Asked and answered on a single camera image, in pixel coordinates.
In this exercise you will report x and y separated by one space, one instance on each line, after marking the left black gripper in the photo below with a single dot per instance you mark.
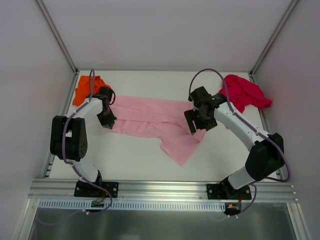
107 119

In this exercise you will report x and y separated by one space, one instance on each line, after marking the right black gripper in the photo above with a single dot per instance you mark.
200 122

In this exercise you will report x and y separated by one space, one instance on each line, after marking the light pink t shirt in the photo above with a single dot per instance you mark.
158 119

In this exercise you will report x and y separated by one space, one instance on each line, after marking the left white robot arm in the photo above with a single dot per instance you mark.
69 142

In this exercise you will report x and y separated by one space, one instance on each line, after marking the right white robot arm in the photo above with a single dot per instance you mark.
266 151

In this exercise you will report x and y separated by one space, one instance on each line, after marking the orange t shirt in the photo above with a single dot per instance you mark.
83 89

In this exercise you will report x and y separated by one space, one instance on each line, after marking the magenta t shirt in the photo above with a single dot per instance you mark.
243 93

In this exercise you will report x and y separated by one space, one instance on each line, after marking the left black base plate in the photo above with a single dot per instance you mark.
86 190

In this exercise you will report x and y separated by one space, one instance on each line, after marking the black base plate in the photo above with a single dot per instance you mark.
217 191
86 190

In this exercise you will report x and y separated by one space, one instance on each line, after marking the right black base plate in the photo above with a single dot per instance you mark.
217 191

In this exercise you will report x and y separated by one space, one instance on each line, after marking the white slotted cable duct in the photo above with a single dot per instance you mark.
211 206

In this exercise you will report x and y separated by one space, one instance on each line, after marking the aluminium mounting rail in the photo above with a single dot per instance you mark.
184 191

